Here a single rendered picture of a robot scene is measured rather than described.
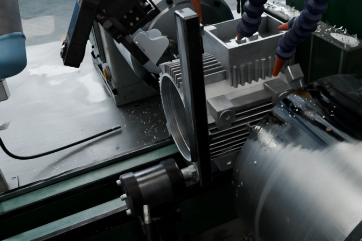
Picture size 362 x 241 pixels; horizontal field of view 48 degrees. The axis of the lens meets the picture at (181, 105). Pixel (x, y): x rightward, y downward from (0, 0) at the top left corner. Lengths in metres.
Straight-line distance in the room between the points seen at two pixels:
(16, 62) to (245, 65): 0.33
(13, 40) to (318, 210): 0.41
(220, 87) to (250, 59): 0.06
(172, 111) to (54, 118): 0.50
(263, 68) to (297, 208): 0.30
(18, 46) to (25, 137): 0.61
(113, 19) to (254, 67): 0.23
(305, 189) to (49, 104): 0.96
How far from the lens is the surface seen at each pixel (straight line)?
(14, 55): 0.56
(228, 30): 0.72
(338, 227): 0.39
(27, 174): 1.02
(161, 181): 0.55
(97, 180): 0.76
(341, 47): 0.62
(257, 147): 0.46
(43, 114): 1.22
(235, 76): 0.64
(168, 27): 0.85
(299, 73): 0.68
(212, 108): 0.61
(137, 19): 0.63
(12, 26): 0.57
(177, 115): 0.77
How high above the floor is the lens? 1.41
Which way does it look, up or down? 33 degrees down
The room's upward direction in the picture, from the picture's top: 7 degrees counter-clockwise
